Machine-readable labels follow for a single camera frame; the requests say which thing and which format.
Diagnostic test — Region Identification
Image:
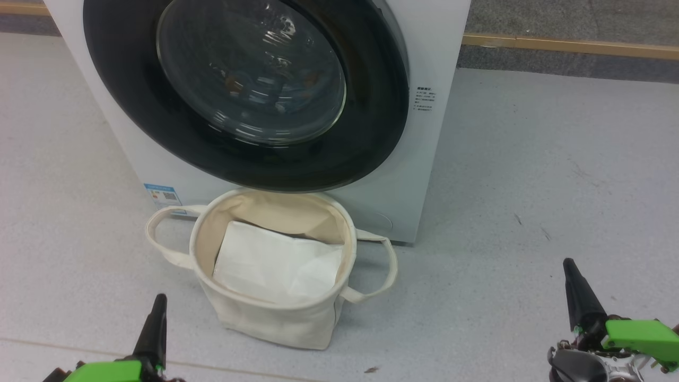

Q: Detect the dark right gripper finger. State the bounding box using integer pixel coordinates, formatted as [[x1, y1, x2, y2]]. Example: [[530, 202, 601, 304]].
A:
[[563, 258, 608, 335]]

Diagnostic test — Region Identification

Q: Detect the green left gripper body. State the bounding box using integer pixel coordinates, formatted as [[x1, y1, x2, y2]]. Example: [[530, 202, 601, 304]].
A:
[[63, 360, 145, 382]]

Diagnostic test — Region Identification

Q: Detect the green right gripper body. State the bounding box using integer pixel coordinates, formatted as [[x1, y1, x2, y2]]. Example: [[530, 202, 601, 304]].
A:
[[573, 318, 679, 372]]

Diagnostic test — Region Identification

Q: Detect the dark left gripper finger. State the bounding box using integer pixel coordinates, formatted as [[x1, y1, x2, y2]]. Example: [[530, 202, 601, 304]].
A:
[[133, 294, 168, 369]]

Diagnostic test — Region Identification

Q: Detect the round black glass washer door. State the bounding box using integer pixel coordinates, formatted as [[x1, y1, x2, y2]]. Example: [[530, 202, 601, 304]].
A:
[[83, 0, 410, 193]]

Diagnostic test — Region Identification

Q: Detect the cream canvas laundry basket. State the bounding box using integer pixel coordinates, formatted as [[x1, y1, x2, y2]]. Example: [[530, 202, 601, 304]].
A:
[[145, 189, 398, 351]]

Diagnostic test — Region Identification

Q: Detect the white folded basket liner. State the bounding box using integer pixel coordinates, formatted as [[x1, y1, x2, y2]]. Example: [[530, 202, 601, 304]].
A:
[[212, 221, 344, 306]]

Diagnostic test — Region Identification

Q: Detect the white front-load washing machine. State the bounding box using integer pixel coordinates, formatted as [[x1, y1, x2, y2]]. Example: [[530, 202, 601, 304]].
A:
[[43, 0, 472, 246]]

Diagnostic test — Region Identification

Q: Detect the blue energy label sticker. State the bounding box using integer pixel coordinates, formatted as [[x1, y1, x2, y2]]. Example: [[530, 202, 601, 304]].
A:
[[144, 184, 184, 215]]

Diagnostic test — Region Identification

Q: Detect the small black text sticker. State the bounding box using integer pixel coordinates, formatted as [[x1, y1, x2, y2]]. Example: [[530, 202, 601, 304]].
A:
[[414, 86, 437, 114]]

